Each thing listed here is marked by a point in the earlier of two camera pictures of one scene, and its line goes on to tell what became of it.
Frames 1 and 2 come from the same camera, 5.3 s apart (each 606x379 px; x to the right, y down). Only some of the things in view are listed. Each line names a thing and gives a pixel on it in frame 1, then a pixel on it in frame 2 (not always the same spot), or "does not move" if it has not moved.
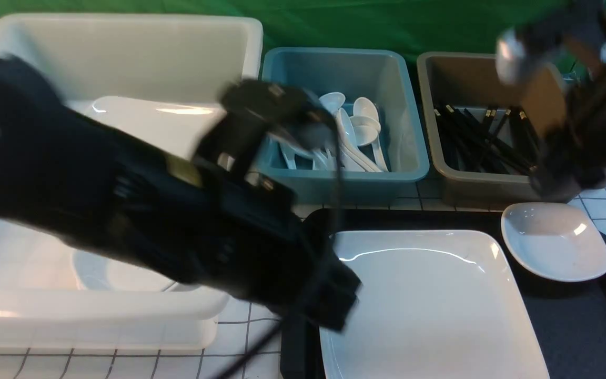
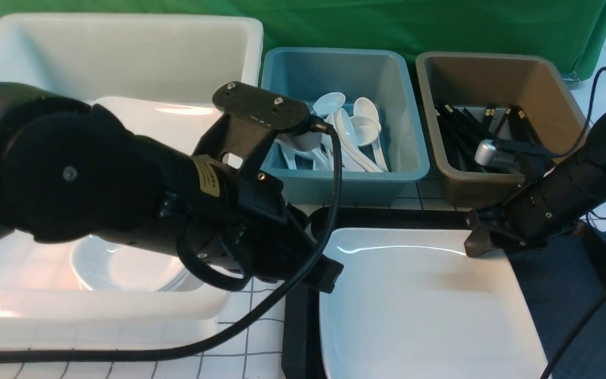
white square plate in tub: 176,127 does not move
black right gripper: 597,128 → 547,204
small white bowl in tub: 95,272 does not move
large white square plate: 433,304 does not move
